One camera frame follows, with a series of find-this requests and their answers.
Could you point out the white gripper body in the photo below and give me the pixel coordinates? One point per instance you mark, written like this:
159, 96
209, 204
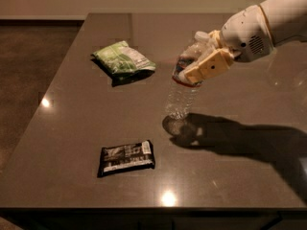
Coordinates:
246, 33

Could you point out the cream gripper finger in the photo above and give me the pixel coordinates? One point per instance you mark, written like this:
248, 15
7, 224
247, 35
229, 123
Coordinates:
218, 62
208, 42

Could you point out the clear plastic water bottle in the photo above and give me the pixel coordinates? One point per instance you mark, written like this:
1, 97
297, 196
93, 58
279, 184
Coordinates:
183, 92

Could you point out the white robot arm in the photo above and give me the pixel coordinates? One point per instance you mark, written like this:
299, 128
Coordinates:
286, 20

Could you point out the black rxbar chocolate wrapper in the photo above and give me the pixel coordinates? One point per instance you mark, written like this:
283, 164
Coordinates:
126, 158

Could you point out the green snack bag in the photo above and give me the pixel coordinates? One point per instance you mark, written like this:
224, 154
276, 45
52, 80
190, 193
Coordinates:
121, 60

